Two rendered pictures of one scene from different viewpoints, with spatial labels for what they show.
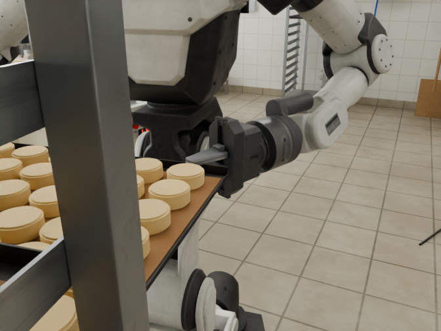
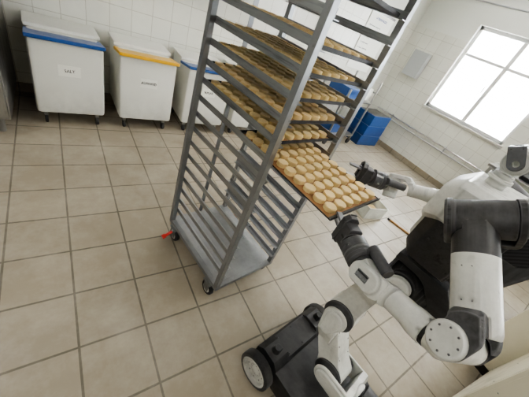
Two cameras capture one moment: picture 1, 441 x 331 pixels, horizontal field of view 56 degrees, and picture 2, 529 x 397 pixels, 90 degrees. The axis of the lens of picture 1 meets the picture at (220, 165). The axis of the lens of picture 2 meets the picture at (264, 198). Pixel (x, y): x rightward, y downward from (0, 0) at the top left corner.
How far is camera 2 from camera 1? 1.05 m
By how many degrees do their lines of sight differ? 92
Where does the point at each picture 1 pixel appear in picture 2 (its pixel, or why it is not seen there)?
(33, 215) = (318, 176)
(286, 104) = (372, 250)
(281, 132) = (351, 242)
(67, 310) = (282, 163)
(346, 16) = (455, 280)
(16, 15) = not seen: hidden behind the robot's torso
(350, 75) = (418, 312)
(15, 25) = not seen: hidden behind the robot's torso
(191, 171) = (328, 205)
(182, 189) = (317, 196)
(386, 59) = (437, 339)
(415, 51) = not seen: outside the picture
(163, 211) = (307, 187)
